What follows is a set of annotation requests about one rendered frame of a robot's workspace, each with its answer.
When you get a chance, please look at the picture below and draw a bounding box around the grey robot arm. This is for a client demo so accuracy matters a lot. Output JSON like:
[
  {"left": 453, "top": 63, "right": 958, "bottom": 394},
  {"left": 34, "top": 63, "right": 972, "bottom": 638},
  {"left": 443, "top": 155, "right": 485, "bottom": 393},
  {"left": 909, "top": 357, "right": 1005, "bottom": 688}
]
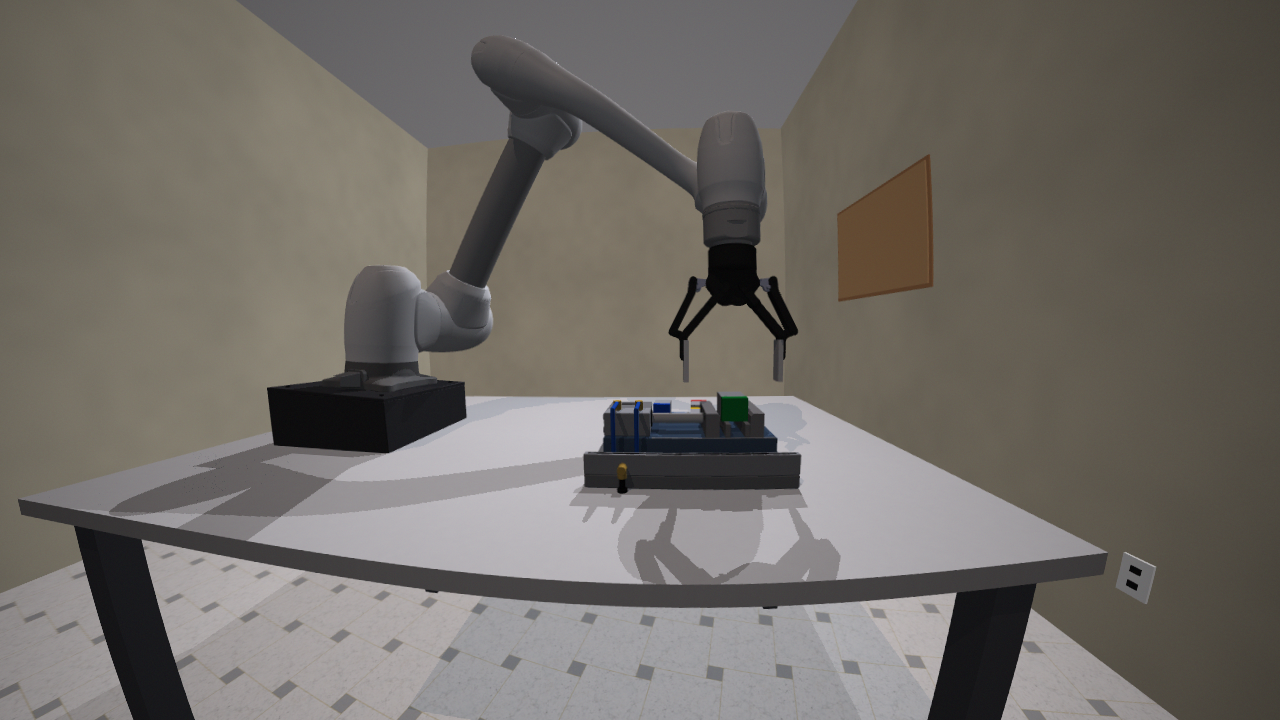
[{"left": 323, "top": 35, "right": 767, "bottom": 392}]

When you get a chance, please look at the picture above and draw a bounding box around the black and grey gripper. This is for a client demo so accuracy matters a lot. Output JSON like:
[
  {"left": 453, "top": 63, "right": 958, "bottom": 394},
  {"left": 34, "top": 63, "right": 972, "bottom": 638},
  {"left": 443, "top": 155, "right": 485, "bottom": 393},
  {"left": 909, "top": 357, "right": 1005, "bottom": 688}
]
[{"left": 668, "top": 243, "right": 797, "bottom": 382}]

